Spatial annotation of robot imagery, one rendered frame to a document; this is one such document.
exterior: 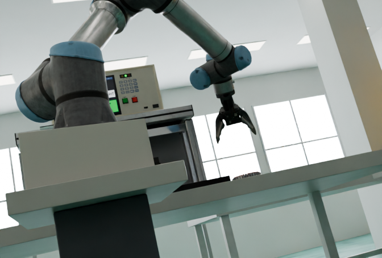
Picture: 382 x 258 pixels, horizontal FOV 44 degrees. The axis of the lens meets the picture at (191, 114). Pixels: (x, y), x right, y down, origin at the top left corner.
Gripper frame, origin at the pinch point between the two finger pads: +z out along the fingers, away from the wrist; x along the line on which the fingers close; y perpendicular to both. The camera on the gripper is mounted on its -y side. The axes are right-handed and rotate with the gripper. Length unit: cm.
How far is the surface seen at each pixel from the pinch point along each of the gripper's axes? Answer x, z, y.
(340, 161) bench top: 31.3, 5.8, 27.2
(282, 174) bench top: 11.4, 2.4, 33.3
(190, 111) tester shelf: -15.3, -12.5, -9.8
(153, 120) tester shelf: -29.8, -13.9, -4.5
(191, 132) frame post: -16.6, -5.6, -3.9
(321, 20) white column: 129, 33, -388
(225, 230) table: -20, 85, -77
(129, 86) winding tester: -36.4, -27.6, -13.9
